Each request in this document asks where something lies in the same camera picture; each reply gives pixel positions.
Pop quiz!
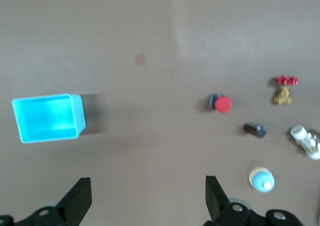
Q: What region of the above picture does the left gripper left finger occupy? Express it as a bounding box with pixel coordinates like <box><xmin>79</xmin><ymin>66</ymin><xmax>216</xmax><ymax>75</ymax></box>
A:
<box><xmin>24</xmin><ymin>177</ymin><xmax>93</xmax><ymax>226</ymax></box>

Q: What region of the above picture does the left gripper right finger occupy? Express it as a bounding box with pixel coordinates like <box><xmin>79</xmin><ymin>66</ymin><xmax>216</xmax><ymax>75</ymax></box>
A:
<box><xmin>204</xmin><ymin>175</ymin><xmax>254</xmax><ymax>226</ymax></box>

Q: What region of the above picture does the red push button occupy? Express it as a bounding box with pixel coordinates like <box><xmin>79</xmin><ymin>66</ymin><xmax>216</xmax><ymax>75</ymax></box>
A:
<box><xmin>208</xmin><ymin>93</ymin><xmax>233</xmax><ymax>114</ymax></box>

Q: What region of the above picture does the blue dome call bell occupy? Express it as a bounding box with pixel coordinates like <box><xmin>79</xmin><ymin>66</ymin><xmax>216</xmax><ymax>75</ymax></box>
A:
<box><xmin>248</xmin><ymin>166</ymin><xmax>276</xmax><ymax>194</ymax></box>

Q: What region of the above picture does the dark brown knob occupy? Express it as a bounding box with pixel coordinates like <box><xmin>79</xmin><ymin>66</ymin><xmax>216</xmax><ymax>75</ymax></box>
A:
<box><xmin>243</xmin><ymin>122</ymin><xmax>267</xmax><ymax>138</ymax></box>

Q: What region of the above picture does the blue plastic bin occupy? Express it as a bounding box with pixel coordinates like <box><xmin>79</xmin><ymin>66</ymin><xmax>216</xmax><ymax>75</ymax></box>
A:
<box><xmin>10</xmin><ymin>93</ymin><xmax>87</xmax><ymax>144</ymax></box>

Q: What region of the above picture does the white pipe fitting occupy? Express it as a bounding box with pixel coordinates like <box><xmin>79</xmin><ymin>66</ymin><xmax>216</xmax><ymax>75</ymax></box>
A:
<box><xmin>289</xmin><ymin>124</ymin><xmax>320</xmax><ymax>161</ymax></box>

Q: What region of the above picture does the brass valve red handwheel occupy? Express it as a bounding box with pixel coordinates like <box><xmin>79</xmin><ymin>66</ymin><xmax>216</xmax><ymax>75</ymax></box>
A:
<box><xmin>272</xmin><ymin>74</ymin><xmax>300</xmax><ymax>106</ymax></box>

